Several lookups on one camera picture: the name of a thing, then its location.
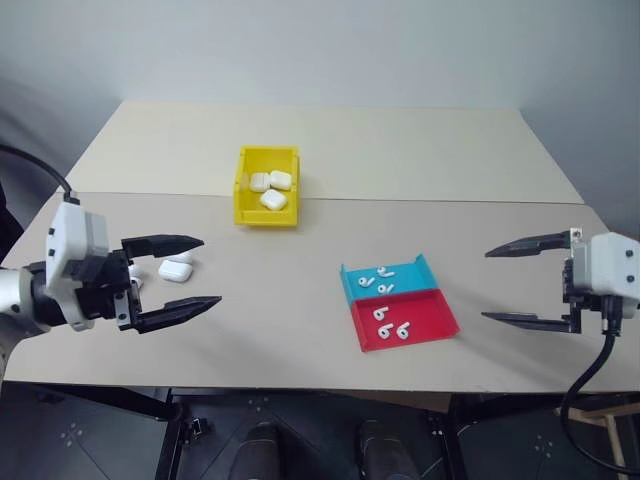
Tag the blue plastic tray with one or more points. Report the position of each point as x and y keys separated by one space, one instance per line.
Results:
x=415 y=280

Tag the yellow plastic bin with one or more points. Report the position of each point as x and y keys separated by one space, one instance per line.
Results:
x=245 y=215

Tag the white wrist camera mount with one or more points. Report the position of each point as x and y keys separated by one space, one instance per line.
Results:
x=67 y=230
x=610 y=265

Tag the black table crossbar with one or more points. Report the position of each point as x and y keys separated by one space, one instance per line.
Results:
x=110 y=400

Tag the small black table clamp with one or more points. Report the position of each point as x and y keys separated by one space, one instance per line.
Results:
x=196 y=429

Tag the red plastic tray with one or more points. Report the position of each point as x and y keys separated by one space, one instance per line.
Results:
x=430 y=320

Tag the light wooden frame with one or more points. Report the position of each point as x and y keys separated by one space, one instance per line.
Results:
x=612 y=425

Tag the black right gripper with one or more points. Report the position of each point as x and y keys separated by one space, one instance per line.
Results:
x=570 y=292

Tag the black metal table leg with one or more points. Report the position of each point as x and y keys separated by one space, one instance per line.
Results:
x=167 y=450
x=447 y=445

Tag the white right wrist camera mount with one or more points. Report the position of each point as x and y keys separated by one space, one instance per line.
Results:
x=610 y=265

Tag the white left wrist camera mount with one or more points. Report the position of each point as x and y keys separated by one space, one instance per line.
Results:
x=67 y=230

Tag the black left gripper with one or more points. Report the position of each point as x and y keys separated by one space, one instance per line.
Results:
x=100 y=282

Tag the dark rounded shape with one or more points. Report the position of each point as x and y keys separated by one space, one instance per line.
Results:
x=385 y=450
x=255 y=450

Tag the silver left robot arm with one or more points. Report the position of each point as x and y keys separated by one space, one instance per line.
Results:
x=15 y=295

